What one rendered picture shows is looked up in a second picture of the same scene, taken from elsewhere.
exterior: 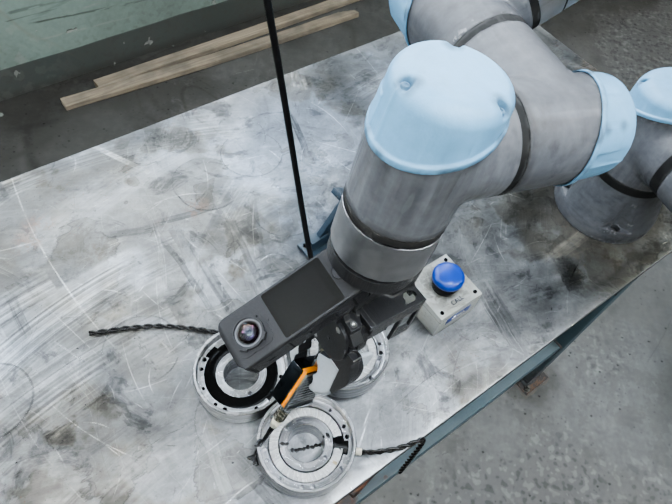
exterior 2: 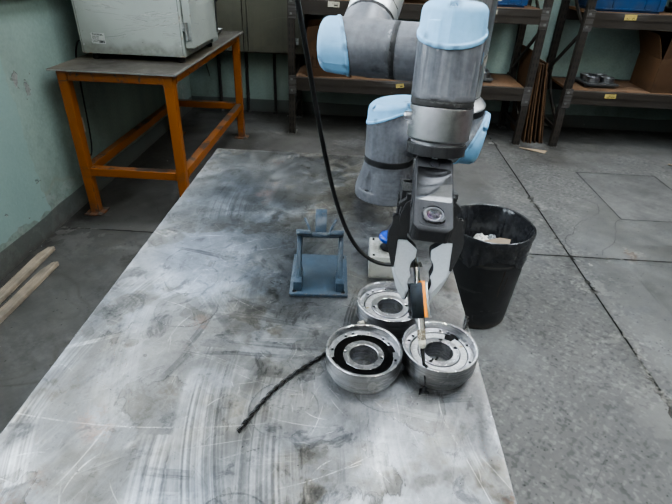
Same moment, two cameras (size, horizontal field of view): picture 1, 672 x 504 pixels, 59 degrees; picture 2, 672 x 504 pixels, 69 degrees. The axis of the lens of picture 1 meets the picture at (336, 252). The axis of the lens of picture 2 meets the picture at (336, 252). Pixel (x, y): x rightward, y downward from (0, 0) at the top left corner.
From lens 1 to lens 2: 0.49 m
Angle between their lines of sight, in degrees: 39
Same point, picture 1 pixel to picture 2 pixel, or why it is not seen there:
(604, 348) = not seen: hidden behind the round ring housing
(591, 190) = (385, 179)
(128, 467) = (375, 463)
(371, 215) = (457, 92)
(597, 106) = not seen: hidden behind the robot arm
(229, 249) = (254, 325)
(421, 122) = (473, 13)
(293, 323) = (445, 195)
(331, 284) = (438, 170)
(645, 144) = (399, 132)
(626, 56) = not seen: hidden behind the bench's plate
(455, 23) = (382, 31)
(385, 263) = (467, 124)
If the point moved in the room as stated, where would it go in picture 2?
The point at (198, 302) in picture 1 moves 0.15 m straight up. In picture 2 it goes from (278, 360) to (275, 273)
